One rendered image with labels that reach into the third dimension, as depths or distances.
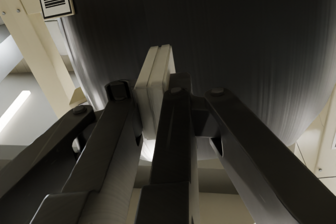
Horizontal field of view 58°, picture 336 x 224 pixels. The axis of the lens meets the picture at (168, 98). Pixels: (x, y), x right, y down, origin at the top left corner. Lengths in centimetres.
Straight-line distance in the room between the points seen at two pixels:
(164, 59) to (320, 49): 18
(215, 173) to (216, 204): 34
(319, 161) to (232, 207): 232
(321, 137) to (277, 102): 41
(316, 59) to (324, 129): 41
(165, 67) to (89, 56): 15
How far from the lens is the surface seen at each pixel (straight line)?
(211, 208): 307
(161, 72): 16
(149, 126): 15
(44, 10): 33
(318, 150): 76
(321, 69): 33
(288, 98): 33
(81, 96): 116
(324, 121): 70
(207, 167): 283
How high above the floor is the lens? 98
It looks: 40 degrees up
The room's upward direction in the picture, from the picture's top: 167 degrees clockwise
